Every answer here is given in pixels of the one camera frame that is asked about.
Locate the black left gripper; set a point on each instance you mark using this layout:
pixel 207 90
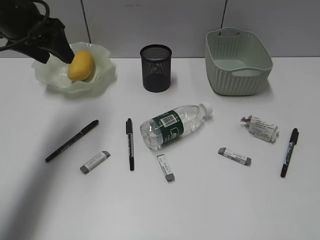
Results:
pixel 48 38

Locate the yellow mango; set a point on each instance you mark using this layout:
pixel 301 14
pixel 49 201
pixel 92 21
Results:
pixel 81 67

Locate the clear water bottle green label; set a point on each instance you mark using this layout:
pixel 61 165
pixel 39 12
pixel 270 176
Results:
pixel 180 121

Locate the waste paper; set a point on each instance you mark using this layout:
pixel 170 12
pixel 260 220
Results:
pixel 261 129

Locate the black blue marker pen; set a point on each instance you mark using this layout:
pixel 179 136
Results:
pixel 292 142

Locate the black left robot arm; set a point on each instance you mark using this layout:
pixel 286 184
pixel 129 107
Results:
pixel 28 29

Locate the pale green wavy glass plate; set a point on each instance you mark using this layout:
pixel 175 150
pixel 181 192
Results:
pixel 53 74

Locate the black mesh pen holder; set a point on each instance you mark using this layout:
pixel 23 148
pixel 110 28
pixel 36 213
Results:
pixel 156 67

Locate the grey white eraser left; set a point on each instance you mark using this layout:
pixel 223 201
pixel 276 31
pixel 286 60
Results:
pixel 94 162

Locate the grey white eraser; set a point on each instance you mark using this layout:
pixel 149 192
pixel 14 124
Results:
pixel 165 167
pixel 235 156
pixel 94 162

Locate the grey white eraser centre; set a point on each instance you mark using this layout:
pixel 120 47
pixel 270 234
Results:
pixel 165 167

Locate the pale green woven plastic basket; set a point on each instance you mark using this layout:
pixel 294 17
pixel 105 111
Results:
pixel 236 61

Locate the grey white eraser right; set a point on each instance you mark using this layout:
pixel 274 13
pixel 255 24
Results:
pixel 235 156

